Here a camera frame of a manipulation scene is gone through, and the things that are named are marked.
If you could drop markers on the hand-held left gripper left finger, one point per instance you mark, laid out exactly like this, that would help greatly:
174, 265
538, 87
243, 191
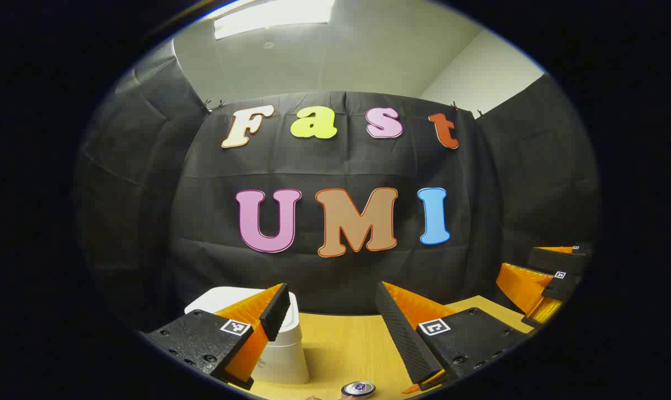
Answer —
275, 311

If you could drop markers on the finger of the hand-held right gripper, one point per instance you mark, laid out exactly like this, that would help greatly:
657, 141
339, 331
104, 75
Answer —
557, 260
560, 286

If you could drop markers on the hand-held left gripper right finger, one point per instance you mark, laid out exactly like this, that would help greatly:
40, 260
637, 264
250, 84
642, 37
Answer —
404, 344

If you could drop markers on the white desktop garbage bin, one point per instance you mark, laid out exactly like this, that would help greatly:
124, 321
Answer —
285, 355

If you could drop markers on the silver pop can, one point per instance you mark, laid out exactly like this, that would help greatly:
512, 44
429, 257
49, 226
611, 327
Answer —
358, 388

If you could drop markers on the wooden desktop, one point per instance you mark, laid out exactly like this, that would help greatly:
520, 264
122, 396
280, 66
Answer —
341, 344

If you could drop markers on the ceiling light panel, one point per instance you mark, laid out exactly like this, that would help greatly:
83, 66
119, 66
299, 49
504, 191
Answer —
268, 16

